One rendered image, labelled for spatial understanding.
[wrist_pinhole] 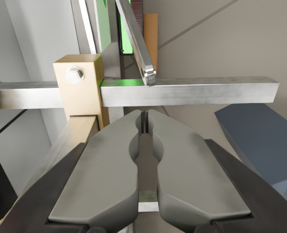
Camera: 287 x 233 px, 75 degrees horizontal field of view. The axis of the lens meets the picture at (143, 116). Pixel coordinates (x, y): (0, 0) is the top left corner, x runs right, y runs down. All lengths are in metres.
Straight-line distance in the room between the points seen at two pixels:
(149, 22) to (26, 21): 0.62
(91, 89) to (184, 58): 0.92
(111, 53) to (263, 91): 0.27
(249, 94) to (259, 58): 1.01
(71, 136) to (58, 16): 0.32
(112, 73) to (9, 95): 0.19
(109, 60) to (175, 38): 0.75
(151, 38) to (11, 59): 0.67
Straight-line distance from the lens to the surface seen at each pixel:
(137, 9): 0.38
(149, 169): 1.54
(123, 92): 0.25
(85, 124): 0.25
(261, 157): 0.98
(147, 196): 0.42
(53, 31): 0.50
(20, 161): 0.52
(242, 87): 0.29
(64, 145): 0.22
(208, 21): 1.14
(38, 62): 0.53
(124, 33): 0.38
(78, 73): 0.24
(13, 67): 0.51
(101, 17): 0.31
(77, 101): 0.26
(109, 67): 0.40
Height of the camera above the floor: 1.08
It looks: 61 degrees down
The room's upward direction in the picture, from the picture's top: 178 degrees clockwise
